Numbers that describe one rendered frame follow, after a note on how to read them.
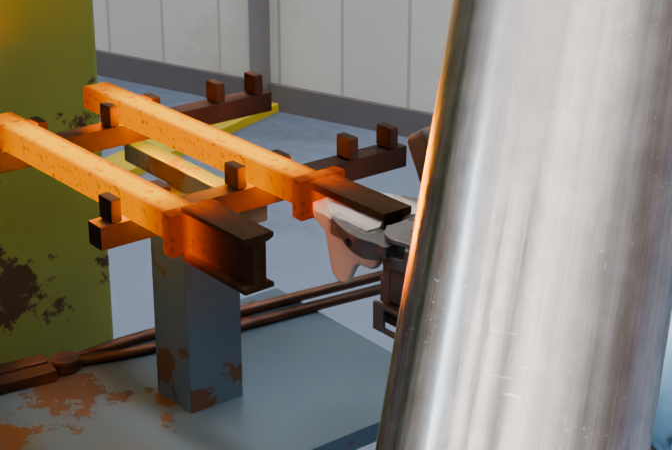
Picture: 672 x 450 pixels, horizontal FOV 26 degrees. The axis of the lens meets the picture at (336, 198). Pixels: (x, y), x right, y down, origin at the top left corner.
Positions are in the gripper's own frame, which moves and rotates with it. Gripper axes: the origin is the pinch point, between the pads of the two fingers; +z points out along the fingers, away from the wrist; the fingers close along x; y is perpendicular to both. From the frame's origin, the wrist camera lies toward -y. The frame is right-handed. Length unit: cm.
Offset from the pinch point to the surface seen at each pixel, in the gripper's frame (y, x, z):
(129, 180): -0.9, -11.8, 11.9
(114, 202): -0.5, -14.8, 9.4
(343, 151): 0.7, 8.9, 9.7
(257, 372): 26.3, 6.7, 20.3
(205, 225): -1.0, -12.7, -0.2
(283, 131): 92, 172, 231
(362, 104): 84, 191, 219
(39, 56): 0, 2, 51
